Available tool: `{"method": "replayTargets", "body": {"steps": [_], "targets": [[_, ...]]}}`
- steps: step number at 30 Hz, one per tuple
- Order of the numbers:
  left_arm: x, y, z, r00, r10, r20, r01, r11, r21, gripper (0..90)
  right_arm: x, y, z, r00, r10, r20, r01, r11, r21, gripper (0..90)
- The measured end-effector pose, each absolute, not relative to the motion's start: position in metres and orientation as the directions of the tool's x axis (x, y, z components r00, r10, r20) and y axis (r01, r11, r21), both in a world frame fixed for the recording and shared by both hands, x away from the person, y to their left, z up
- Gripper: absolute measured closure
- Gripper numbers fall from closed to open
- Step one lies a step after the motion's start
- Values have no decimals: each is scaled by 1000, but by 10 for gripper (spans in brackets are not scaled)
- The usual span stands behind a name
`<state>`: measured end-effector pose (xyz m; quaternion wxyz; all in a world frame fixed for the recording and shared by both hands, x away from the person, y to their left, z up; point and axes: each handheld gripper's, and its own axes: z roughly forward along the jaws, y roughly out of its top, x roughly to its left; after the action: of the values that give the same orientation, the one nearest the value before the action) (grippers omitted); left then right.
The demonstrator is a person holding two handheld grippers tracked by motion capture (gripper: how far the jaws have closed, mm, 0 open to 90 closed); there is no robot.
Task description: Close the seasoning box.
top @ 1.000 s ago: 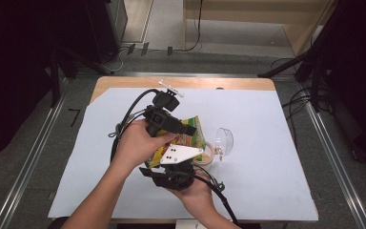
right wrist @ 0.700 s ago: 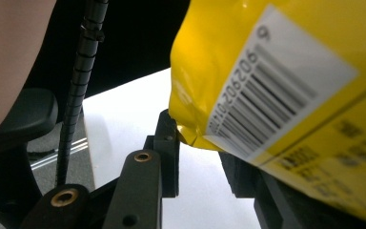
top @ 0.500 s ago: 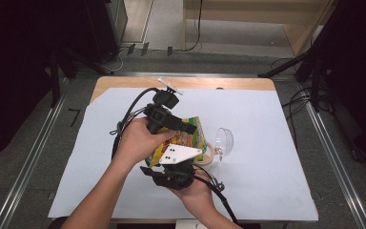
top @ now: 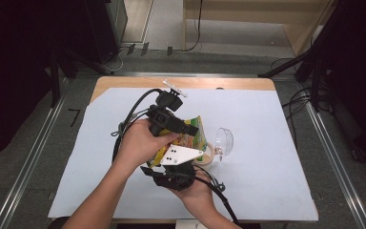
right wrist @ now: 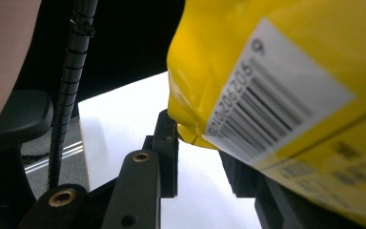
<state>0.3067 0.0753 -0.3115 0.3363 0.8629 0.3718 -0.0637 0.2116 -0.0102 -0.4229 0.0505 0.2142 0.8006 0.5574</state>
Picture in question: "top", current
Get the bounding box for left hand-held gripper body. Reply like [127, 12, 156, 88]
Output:
[146, 78, 189, 137]

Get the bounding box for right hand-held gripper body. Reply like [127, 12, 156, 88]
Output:
[139, 144, 205, 192]

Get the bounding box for yellow green seasoning pouch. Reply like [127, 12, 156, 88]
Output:
[147, 114, 210, 169]

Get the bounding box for clear jar with beige rim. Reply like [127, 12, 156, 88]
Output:
[192, 127, 235, 167]

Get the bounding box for person's right hand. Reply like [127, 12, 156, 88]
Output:
[169, 172, 219, 213]

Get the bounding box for person's left hand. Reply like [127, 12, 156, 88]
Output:
[112, 118, 181, 177]

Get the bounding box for black cabinet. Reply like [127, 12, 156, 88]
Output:
[85, 0, 129, 65]

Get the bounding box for black stand with short legs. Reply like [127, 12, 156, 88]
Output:
[49, 44, 111, 108]

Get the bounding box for black stand with long legs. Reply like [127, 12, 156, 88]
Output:
[256, 0, 366, 80]

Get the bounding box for light wooden cabinet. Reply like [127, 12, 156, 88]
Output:
[182, 0, 336, 56]

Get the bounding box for black curtain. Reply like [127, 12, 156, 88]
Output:
[311, 0, 366, 166]
[0, 0, 90, 166]

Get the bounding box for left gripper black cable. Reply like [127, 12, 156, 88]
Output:
[110, 88, 164, 164]

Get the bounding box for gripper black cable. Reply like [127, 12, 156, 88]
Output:
[193, 166, 241, 226]
[110, 88, 164, 164]

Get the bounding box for long metal floor rail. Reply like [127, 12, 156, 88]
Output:
[0, 75, 70, 229]
[298, 79, 366, 229]
[75, 71, 299, 79]

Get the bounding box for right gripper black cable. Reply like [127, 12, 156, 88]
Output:
[193, 166, 241, 226]

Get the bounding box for white floor cable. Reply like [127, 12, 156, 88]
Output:
[103, 47, 125, 73]

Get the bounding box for black floor cables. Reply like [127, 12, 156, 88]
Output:
[280, 85, 314, 141]

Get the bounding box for black hanging cable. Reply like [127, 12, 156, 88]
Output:
[184, 0, 204, 52]

